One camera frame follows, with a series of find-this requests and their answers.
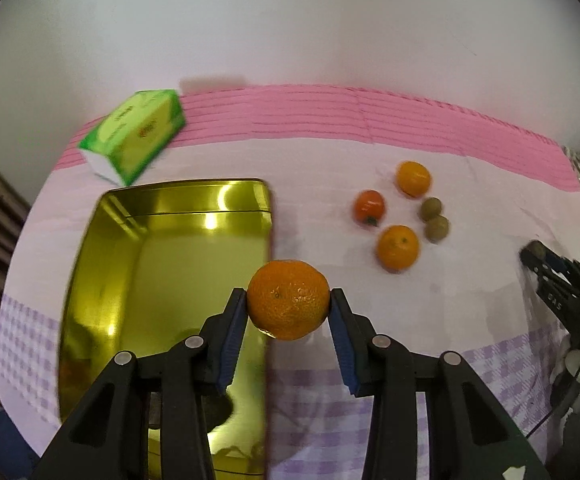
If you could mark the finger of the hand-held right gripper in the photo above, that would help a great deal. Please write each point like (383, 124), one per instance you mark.
(550, 290)
(570, 267)

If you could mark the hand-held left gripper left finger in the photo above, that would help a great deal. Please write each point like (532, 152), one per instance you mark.
(232, 335)

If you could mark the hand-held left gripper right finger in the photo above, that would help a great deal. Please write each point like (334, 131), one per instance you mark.
(342, 340)

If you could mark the dark brown round fruit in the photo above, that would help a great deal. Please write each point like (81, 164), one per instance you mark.
(219, 410)
(532, 249)

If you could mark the orange mandarin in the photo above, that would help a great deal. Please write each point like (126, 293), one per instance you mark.
(413, 178)
(288, 297)
(398, 248)

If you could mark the maroon and gold tin box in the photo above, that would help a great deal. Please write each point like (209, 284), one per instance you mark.
(169, 270)

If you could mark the small brown longan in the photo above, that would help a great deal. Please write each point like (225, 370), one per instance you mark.
(437, 228)
(430, 208)

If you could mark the red tomato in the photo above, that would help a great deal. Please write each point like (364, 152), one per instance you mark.
(369, 206)

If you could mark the person's right hand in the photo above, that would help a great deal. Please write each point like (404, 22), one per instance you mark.
(577, 361)

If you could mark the clear plastic wrapper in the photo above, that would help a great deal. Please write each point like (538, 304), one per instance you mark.
(573, 160)

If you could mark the pink white checked tablecloth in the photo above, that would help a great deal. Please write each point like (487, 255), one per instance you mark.
(330, 160)

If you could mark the green tissue pack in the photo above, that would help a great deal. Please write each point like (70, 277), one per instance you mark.
(134, 130)

